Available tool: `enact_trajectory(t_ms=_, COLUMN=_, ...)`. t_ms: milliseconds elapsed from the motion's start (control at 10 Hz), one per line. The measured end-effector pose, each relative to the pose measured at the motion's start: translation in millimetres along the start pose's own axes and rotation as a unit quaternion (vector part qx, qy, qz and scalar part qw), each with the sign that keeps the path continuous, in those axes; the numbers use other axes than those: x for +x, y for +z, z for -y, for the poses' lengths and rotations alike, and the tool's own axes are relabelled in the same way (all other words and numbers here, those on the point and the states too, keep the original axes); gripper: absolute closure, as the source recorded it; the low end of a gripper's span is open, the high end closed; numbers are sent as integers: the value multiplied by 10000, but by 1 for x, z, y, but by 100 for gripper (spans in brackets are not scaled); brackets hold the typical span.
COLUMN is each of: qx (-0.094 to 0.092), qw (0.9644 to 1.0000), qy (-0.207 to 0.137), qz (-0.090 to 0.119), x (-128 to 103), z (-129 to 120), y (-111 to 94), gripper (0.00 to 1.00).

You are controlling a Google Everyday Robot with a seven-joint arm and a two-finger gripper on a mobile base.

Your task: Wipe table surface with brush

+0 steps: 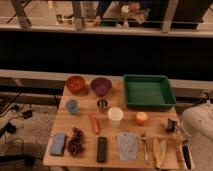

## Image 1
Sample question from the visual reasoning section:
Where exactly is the blue cup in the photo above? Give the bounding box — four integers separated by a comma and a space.
65, 99, 78, 115

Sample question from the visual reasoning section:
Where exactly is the purple bowl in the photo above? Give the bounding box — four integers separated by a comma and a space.
90, 77, 112, 97

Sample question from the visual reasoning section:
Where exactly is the yellow banana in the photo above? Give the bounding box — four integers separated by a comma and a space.
153, 138, 166, 169

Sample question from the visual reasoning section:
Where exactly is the black remote control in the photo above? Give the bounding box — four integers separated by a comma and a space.
96, 137, 107, 163

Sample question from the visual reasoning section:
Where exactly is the red yellow apple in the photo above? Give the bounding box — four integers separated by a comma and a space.
135, 112, 148, 125

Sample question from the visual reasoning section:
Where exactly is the metal fork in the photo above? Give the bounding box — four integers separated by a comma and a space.
141, 131, 149, 164

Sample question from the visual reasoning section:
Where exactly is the white paper cup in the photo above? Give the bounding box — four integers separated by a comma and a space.
108, 107, 124, 127

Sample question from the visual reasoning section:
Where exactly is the green plastic tray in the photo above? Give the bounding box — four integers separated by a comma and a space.
123, 75, 176, 110

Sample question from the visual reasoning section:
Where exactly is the small metal cup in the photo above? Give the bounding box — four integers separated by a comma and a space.
97, 98, 108, 112

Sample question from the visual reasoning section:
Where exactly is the light blue cloth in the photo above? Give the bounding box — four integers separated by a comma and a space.
117, 132, 137, 161

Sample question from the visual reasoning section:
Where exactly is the orange bowl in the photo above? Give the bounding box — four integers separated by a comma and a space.
65, 75, 85, 94

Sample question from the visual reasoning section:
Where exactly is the orange carrot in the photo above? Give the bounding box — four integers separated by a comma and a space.
88, 114, 100, 135

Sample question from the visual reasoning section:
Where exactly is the blue sponge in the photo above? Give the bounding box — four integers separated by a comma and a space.
50, 133, 67, 156

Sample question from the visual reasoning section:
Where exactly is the bunch of dark grapes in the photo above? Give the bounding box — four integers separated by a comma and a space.
67, 127, 84, 157

